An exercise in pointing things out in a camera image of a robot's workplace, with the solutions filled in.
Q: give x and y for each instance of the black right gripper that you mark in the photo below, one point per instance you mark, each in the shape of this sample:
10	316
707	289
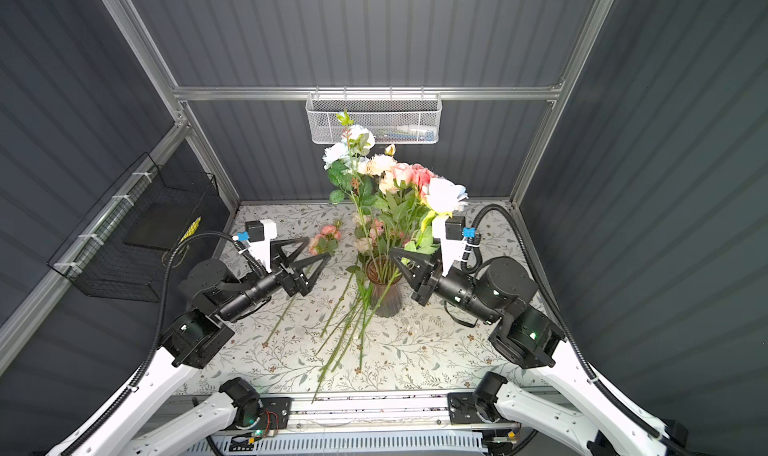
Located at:
426	275

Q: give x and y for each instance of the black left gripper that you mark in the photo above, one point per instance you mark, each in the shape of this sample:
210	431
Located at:
285	273

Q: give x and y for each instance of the large pink rose stem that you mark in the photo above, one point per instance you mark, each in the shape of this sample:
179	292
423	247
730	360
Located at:
427	243

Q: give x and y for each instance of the pink bud spray stem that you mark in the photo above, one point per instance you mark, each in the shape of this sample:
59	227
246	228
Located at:
325	241

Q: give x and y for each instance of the small pink rose stem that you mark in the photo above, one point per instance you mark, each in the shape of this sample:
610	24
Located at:
403	208

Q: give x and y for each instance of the white green rose spray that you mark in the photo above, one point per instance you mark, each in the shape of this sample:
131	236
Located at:
345	163

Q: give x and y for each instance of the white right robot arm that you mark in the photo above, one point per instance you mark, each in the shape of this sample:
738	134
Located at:
530	332

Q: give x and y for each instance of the pink ribbed glass vase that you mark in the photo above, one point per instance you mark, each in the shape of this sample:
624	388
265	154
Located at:
386	293

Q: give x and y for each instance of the small pink flower spray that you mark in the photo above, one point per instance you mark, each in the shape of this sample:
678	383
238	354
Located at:
355	308

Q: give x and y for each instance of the black book in basket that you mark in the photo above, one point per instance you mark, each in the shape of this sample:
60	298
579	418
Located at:
159	227

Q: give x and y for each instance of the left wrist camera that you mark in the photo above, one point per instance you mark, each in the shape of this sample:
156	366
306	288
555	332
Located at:
254	243

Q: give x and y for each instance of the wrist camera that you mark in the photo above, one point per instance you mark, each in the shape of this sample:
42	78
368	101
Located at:
254	243
456	240

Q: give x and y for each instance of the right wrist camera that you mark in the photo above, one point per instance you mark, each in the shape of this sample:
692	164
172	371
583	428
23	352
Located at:
456	240

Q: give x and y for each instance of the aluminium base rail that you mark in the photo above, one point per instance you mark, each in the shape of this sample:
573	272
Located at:
307	413

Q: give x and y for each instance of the white wire mesh basket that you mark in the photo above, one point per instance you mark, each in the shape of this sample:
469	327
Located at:
391	121

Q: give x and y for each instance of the black wire basket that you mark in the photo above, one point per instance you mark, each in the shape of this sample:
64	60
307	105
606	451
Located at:
121	250

